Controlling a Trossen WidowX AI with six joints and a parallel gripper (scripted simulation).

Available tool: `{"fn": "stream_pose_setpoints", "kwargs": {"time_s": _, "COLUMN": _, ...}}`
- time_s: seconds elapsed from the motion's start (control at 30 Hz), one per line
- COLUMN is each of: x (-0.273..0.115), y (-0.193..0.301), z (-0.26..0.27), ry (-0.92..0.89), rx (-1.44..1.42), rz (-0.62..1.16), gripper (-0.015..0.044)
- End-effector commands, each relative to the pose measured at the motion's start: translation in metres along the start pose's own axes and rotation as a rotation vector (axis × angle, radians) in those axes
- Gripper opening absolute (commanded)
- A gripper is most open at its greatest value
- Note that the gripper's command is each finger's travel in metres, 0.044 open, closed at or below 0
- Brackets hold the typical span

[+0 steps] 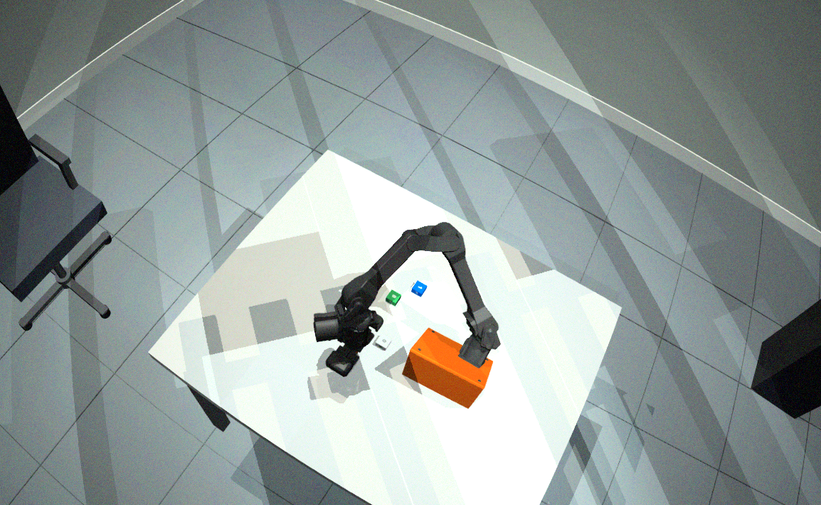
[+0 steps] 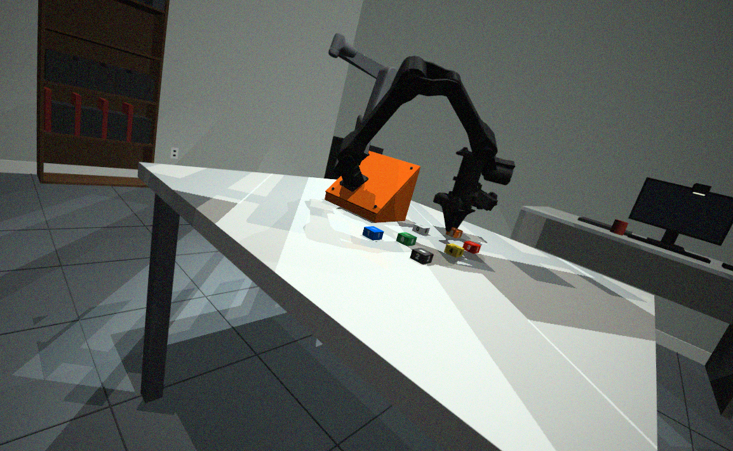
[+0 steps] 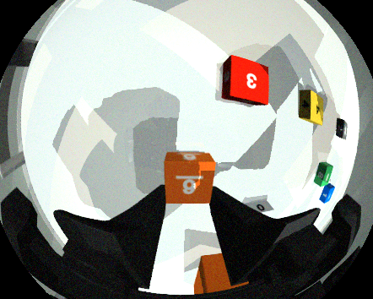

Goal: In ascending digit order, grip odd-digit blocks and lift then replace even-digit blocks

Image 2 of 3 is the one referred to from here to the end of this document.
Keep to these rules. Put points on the yellow block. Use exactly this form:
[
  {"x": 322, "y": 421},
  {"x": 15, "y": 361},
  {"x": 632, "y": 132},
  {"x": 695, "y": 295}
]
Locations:
[{"x": 454, "y": 250}]

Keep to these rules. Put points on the blue block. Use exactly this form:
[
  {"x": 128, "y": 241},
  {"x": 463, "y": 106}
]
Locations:
[{"x": 373, "y": 233}]

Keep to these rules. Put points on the green block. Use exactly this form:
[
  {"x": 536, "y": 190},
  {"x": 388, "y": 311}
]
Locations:
[{"x": 406, "y": 239}]

